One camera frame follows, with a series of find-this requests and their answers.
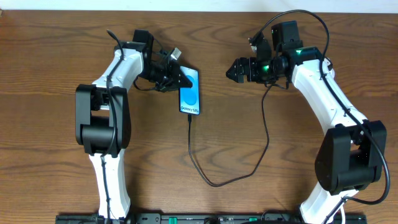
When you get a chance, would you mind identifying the blue Galaxy smartphone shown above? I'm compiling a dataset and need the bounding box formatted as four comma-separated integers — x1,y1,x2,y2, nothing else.
179,67,200,115

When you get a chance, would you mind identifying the black USB charging cable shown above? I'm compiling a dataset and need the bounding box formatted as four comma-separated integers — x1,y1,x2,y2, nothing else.
187,83,274,188

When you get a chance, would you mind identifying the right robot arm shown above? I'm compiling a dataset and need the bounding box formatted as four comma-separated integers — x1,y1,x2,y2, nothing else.
226,21,389,223

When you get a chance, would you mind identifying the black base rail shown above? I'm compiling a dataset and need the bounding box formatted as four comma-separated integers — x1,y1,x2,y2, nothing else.
55,212,368,224

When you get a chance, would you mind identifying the white power strip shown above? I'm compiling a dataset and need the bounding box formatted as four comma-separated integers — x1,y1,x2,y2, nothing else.
322,57,335,79

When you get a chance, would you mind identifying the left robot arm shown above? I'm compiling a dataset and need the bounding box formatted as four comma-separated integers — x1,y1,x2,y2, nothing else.
75,29,193,223

